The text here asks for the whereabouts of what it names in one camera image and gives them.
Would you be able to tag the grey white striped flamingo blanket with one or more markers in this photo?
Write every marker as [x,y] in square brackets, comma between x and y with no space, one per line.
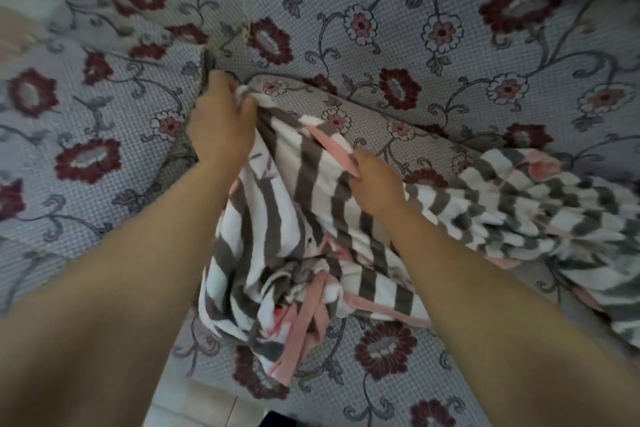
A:
[285,181]

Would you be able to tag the person's left hand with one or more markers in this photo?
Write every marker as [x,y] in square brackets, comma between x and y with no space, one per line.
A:
[220,126]

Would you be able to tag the person's right hand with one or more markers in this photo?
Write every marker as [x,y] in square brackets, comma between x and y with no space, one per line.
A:
[377,186]

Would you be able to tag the grey floral sofa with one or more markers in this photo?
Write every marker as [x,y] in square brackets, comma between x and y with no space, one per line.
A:
[425,16]

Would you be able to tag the person's right forearm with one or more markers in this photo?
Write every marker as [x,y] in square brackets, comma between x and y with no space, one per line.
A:
[510,331]

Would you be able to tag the person's left forearm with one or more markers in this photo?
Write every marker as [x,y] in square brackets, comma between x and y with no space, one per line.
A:
[110,301]

